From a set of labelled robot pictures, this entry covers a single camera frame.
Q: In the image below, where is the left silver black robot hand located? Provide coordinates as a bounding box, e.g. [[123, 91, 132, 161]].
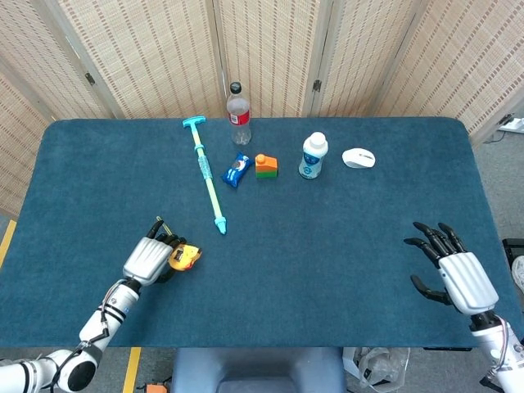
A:
[[122, 219, 187, 287]]

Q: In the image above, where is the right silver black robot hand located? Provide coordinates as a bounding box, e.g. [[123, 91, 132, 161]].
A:
[[404, 221, 500, 317]]

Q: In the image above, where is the yellow tape measure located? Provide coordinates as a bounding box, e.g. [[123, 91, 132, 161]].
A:
[[157, 219, 205, 273]]

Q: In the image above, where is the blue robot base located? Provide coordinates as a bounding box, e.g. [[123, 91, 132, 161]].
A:
[[170, 346, 347, 393]]

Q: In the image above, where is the white shoe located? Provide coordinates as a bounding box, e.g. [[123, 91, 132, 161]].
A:
[[510, 255, 524, 294]]

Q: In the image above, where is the black box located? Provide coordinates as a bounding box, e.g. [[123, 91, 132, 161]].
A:
[[501, 237, 524, 271]]

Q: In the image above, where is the teal toy water pump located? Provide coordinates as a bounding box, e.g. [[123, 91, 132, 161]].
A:
[[182, 116, 228, 236]]

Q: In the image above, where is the clear plastic bag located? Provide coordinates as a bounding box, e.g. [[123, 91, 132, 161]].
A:
[[342, 346, 411, 393]]

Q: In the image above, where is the blue cookie snack pack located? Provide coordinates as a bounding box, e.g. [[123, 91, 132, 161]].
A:
[[220, 151, 254, 189]]

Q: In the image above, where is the blue table cloth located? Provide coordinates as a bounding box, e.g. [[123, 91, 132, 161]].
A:
[[0, 116, 517, 350]]

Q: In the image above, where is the orange green toy block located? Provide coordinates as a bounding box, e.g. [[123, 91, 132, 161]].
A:
[[254, 153, 278, 180]]

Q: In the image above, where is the white computer mouse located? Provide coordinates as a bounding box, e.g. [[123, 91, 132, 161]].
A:
[[341, 147, 377, 169]]

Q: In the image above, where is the white power strip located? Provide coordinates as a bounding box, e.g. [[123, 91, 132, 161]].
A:
[[497, 116, 524, 133]]

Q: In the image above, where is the clear plastic bottle red label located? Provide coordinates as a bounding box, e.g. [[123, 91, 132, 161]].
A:
[[226, 81, 253, 147]]

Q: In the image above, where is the white milk bottle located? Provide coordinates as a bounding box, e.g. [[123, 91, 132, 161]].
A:
[[297, 131, 329, 180]]

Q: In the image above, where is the bamboo folding screen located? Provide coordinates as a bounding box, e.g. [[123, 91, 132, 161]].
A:
[[0, 0, 524, 220]]

